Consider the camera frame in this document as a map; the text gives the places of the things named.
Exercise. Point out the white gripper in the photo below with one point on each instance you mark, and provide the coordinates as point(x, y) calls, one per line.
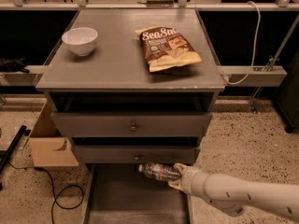
point(191, 179)

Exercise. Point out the clear plastic water bottle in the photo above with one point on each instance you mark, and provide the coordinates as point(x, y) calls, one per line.
point(159, 172)

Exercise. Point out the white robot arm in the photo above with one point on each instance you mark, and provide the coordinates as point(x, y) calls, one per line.
point(230, 194)

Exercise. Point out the grey bottom drawer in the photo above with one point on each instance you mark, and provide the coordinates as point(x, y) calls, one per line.
point(119, 194)

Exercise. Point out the grey drawer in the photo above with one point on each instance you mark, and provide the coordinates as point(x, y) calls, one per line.
point(131, 124)
point(136, 154)
point(119, 194)

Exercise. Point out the grey middle drawer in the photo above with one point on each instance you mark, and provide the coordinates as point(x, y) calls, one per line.
point(136, 154)

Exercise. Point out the grey drawer cabinet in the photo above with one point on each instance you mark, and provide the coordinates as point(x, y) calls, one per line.
point(116, 79)

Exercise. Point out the grey top drawer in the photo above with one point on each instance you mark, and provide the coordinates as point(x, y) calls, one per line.
point(131, 124)

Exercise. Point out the brown sea salt chip bag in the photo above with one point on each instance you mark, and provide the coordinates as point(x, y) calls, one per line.
point(165, 47)

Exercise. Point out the cardboard box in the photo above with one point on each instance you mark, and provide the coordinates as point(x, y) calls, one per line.
point(48, 147)

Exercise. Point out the dark rolling cart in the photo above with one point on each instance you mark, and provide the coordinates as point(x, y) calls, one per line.
point(288, 96)

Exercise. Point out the white ceramic bowl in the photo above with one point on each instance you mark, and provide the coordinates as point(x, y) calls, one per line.
point(82, 41)

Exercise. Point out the black stand leg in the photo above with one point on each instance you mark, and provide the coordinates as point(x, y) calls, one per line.
point(6, 155)

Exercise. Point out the black object on ledge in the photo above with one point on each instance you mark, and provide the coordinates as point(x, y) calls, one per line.
point(13, 65)

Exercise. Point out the metal railing frame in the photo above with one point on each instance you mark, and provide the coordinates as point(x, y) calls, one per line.
point(36, 31)

